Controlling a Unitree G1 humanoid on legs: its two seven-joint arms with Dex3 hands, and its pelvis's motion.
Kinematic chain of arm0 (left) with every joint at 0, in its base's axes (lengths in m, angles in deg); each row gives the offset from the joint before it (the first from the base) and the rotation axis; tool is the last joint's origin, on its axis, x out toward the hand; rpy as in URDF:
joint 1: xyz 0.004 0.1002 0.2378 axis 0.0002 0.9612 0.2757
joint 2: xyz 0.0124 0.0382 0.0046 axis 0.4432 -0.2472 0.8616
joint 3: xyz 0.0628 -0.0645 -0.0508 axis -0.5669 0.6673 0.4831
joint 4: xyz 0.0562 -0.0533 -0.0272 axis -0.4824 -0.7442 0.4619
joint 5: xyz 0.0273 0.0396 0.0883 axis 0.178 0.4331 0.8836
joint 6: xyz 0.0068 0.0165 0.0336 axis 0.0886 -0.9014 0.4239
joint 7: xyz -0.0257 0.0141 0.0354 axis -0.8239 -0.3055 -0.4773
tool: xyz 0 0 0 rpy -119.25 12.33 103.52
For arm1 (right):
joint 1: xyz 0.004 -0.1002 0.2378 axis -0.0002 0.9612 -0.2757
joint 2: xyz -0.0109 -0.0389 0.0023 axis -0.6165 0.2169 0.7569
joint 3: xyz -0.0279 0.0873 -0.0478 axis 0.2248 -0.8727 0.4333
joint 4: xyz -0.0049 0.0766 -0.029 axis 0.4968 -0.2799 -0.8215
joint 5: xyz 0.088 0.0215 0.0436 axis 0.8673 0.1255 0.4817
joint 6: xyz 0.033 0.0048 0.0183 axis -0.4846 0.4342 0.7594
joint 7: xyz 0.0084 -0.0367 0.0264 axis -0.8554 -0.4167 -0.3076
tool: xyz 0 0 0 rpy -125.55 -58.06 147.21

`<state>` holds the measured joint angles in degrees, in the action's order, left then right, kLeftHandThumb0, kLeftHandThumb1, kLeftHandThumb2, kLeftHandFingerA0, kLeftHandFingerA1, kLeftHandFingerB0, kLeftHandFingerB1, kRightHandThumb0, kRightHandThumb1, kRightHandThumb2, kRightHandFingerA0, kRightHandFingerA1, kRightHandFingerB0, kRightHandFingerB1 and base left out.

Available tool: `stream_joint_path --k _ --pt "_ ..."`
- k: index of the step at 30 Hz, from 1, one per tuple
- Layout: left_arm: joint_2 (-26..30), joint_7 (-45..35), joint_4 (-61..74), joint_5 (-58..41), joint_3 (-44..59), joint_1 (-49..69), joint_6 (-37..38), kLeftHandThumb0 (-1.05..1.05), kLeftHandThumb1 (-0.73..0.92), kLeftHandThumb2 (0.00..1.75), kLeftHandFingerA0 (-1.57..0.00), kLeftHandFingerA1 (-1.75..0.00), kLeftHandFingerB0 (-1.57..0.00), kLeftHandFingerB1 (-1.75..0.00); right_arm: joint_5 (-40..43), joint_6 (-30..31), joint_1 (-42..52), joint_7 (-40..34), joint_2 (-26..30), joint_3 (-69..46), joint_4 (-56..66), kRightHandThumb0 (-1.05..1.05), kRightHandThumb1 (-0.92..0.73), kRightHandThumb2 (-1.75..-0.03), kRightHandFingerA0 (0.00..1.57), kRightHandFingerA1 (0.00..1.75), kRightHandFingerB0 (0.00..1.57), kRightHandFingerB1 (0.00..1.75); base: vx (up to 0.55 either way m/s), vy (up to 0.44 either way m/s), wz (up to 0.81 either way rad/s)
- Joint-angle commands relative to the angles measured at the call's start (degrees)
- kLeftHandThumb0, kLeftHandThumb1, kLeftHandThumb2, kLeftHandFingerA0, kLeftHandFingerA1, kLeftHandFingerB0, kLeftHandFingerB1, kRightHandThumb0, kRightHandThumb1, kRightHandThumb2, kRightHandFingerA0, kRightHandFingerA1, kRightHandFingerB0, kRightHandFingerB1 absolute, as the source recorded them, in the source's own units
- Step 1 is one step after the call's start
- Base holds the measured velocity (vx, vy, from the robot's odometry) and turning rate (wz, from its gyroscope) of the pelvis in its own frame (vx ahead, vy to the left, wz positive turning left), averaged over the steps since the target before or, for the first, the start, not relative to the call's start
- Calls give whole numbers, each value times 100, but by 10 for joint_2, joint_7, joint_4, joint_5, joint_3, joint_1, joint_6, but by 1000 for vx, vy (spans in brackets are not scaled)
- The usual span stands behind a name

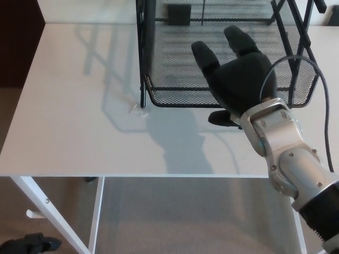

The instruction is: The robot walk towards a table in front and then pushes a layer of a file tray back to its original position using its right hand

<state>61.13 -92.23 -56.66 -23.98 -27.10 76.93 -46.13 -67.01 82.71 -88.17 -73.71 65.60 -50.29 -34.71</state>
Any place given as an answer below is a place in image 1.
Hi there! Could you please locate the black metal file tray frame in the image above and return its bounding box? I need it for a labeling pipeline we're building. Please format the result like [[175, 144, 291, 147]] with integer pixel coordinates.
[[135, 0, 327, 108]]

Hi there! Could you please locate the clear tape scrap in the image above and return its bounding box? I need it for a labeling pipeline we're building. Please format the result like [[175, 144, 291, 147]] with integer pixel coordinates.
[[129, 104, 148, 117]]

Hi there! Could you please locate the dark brown cabinet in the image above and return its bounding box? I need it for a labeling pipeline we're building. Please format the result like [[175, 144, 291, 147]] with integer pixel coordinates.
[[0, 0, 46, 88]]

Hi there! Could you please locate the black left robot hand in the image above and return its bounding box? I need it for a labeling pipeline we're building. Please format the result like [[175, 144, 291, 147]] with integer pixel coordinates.
[[0, 232, 62, 254]]

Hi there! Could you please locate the dark box on table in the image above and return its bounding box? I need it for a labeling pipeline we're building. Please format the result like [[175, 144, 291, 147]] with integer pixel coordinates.
[[327, 7, 339, 26]]

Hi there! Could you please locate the white table with metal legs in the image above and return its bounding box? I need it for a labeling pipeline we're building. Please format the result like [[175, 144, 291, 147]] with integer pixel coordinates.
[[0, 23, 339, 254]]

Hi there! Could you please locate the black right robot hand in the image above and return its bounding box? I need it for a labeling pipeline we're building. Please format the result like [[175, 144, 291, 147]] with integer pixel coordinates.
[[191, 25, 278, 129]]

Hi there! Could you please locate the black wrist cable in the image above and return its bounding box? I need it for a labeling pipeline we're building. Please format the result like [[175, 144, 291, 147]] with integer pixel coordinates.
[[261, 55, 335, 173]]

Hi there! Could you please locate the black rectangular block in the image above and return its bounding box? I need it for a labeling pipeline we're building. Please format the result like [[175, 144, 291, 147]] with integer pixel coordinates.
[[166, 4, 191, 26]]

